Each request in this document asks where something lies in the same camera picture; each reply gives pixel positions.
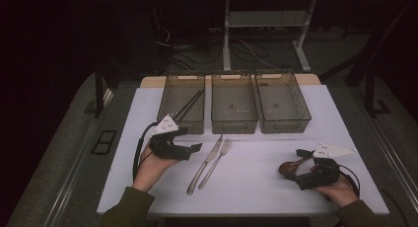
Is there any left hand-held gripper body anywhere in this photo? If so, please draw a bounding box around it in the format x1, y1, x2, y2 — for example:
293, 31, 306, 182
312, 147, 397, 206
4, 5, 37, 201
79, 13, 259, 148
149, 113, 192, 161

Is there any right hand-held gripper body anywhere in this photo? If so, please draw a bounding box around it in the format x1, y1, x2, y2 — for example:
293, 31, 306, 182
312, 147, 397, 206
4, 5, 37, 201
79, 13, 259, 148
295, 143, 357, 190

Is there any red-brown spoon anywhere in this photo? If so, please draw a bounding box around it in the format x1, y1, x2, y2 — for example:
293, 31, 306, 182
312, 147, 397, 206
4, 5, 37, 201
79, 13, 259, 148
278, 156, 312, 177

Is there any silver table knife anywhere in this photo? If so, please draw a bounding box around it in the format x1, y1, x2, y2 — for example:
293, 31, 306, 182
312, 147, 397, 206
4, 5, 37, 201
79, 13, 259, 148
186, 134, 224, 196

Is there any translucent brown plastic bin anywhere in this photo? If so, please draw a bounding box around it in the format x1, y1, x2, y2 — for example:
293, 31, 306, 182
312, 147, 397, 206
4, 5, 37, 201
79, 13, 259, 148
211, 72, 259, 135
254, 71, 313, 134
157, 73, 206, 135

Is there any person's right hand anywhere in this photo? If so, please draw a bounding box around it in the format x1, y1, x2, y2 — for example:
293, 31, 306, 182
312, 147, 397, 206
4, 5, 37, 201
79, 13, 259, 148
311, 175, 360, 208

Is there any person's left hand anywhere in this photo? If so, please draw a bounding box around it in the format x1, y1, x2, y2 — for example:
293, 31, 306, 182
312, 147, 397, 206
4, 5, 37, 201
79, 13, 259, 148
132, 145, 180, 193

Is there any silver fork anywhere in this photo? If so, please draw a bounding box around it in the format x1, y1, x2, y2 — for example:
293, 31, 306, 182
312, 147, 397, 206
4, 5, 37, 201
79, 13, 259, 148
197, 137, 233, 191

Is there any black metal stand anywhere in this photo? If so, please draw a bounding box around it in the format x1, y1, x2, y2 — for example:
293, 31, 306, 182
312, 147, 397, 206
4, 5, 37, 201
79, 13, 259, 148
344, 33, 392, 118

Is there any white metal stand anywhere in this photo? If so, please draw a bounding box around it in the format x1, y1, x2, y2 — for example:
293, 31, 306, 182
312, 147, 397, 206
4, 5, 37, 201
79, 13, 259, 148
222, 0, 318, 73

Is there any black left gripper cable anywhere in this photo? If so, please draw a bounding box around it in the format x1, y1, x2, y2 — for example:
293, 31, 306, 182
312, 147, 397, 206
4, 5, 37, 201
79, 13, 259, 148
131, 121, 160, 182

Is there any black floor outlet frame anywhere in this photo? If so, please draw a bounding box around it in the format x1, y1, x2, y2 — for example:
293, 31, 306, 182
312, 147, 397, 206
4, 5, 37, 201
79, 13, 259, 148
91, 129, 118, 156

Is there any black floor cable bundle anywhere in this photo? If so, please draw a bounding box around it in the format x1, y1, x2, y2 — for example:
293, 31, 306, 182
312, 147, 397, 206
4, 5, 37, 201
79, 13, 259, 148
152, 24, 241, 73

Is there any white floor cable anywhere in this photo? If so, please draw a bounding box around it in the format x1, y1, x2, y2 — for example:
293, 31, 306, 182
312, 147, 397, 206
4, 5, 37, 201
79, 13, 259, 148
241, 38, 282, 71

